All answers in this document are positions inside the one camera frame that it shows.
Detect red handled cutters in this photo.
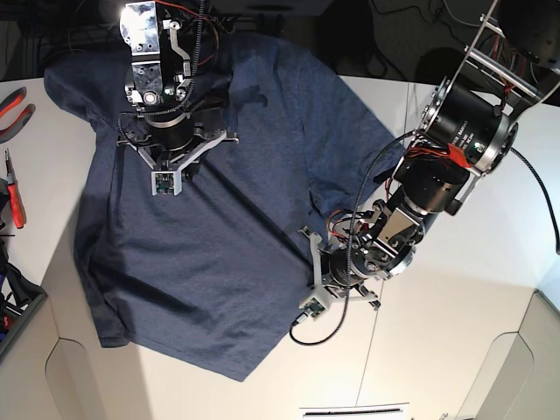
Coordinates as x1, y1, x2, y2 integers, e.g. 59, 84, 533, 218
4, 149, 26, 229

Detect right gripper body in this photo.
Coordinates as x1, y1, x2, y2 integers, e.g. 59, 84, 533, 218
117, 108, 240, 171

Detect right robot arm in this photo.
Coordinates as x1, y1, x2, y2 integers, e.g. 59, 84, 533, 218
117, 1, 238, 195

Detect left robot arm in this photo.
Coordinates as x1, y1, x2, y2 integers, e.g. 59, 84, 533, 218
299, 1, 559, 319

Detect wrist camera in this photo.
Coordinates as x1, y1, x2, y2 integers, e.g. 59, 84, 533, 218
150, 171, 183, 196
291, 297, 326, 326

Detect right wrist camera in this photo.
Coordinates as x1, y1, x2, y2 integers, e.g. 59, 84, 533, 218
150, 171, 183, 196

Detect black braided left cable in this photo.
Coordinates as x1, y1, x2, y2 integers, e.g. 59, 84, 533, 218
115, 0, 207, 145

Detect blue t-shirt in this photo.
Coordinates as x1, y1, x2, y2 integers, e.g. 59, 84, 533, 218
44, 33, 403, 381

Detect red grey pliers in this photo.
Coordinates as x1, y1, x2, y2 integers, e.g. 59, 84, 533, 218
0, 86, 36, 140

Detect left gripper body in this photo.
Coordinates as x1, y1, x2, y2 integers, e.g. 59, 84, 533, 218
298, 227, 381, 311

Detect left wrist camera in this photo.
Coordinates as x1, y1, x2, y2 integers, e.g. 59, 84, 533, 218
291, 297, 326, 326

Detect grey storage bin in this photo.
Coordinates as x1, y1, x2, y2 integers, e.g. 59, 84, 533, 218
1, 251, 47, 361

